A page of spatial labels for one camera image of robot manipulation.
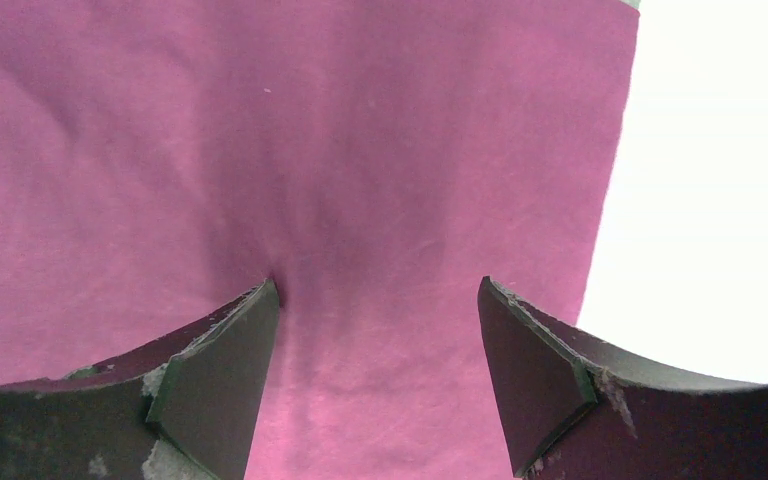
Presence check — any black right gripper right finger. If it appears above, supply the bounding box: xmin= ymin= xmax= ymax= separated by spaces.
xmin=477 ymin=278 xmax=768 ymax=480

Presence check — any purple cloth wrap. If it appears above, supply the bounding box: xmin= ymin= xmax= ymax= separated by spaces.
xmin=0 ymin=1 xmax=640 ymax=479

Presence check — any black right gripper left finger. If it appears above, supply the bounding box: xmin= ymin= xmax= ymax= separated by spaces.
xmin=0 ymin=280 xmax=279 ymax=479

